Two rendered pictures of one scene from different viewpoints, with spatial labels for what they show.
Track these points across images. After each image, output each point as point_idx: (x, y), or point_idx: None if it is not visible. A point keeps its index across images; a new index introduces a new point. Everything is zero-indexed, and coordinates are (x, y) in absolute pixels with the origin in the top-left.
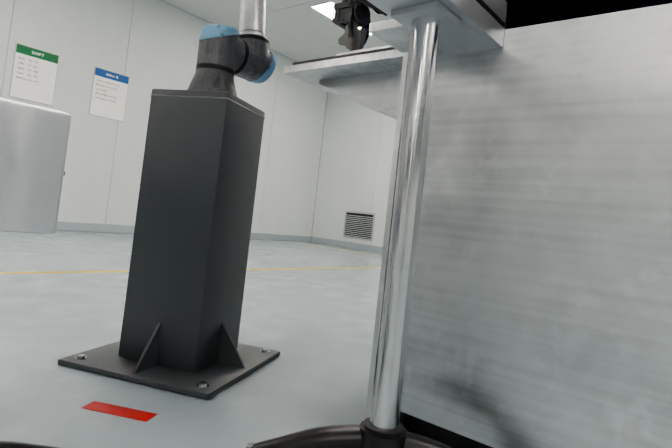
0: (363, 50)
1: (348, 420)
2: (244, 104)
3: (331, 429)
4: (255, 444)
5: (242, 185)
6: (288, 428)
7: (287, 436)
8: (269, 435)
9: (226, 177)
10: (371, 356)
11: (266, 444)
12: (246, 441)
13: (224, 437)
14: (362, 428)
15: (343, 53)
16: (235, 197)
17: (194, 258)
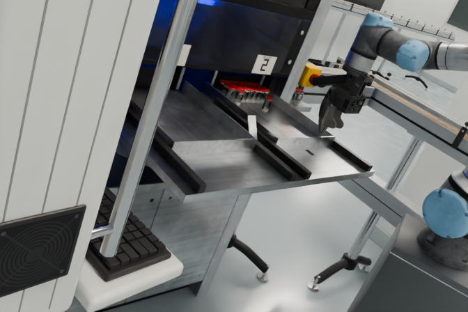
0: (313, 122)
1: (207, 311)
2: (399, 227)
3: (245, 244)
4: (266, 264)
5: (359, 297)
6: (242, 311)
7: (258, 255)
8: (253, 308)
9: (368, 277)
10: (221, 260)
11: (263, 260)
12: (263, 306)
13: (273, 310)
14: (236, 237)
15: (328, 132)
16: (356, 300)
17: None
